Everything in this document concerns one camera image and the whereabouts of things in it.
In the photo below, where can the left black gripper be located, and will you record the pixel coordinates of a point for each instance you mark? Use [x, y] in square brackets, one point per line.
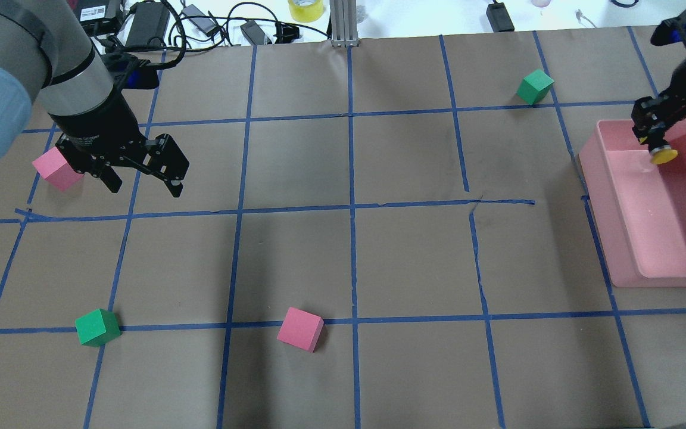
[100, 126]

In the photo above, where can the yellow push button switch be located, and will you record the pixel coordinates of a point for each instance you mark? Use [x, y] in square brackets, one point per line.
[661, 154]

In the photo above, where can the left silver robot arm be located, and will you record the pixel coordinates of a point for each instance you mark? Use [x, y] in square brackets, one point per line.
[46, 56]

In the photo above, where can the pink foam cube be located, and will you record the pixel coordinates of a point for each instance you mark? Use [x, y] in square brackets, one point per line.
[55, 169]

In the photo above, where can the pink plastic bin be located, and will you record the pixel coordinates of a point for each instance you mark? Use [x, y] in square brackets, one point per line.
[639, 207]

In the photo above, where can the far green foam cube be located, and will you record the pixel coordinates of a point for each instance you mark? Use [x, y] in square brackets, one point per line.
[534, 87]

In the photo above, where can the green foam cube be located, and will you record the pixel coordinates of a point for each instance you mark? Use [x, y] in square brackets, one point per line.
[97, 327]
[534, 87]

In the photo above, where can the black power adapter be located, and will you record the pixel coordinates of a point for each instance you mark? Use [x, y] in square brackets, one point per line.
[150, 21]

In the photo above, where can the pink cube near centre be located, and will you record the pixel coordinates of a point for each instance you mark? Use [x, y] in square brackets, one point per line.
[301, 329]

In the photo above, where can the yellow tape roll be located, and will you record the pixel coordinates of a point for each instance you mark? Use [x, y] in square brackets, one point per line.
[306, 11]

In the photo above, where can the aluminium frame post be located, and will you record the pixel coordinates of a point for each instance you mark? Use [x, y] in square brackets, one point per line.
[343, 20]

